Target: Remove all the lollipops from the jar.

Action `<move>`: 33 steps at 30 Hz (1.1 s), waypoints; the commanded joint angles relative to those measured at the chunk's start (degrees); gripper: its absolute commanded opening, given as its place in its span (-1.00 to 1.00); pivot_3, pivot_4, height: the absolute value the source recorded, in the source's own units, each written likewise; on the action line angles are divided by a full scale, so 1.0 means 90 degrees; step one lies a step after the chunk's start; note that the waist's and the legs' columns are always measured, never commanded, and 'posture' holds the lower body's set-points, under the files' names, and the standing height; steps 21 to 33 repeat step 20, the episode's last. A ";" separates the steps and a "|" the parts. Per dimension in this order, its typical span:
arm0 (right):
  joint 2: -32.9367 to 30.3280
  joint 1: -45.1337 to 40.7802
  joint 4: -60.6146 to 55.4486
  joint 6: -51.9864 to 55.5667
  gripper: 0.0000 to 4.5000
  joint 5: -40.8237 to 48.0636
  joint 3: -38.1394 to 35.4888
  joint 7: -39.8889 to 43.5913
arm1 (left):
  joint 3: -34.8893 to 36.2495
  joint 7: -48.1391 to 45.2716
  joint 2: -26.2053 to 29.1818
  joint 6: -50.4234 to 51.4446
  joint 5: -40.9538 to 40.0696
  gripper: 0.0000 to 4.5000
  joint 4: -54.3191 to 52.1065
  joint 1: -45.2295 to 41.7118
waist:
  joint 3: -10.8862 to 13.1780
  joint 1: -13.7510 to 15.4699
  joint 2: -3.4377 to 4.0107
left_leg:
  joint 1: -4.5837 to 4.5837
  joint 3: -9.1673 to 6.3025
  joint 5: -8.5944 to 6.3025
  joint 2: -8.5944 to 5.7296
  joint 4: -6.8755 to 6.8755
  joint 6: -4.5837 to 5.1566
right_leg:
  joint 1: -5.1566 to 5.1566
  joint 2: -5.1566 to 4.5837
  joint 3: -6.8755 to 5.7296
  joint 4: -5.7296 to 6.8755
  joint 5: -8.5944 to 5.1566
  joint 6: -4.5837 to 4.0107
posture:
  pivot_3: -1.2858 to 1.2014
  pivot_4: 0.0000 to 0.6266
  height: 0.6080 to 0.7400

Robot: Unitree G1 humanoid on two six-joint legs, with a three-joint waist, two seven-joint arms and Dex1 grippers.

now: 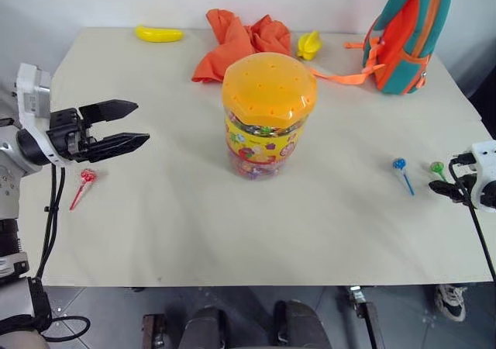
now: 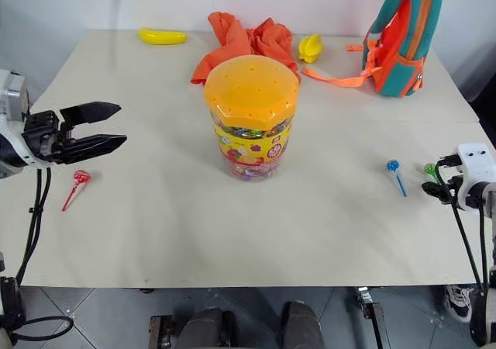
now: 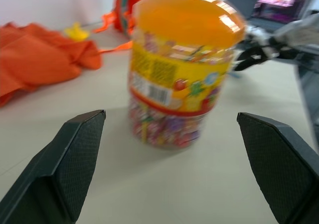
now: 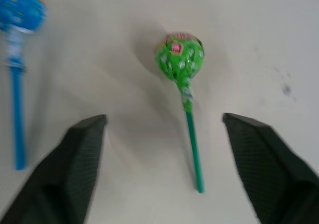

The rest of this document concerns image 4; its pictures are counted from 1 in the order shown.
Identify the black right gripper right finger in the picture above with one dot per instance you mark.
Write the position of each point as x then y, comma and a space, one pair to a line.
271, 174

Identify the green wrapped lollipop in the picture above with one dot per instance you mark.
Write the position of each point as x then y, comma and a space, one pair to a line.
180, 56

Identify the blue wrapped lollipop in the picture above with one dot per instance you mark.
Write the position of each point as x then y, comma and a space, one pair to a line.
17, 22

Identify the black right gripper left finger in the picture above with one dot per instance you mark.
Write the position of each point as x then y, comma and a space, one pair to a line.
64, 174

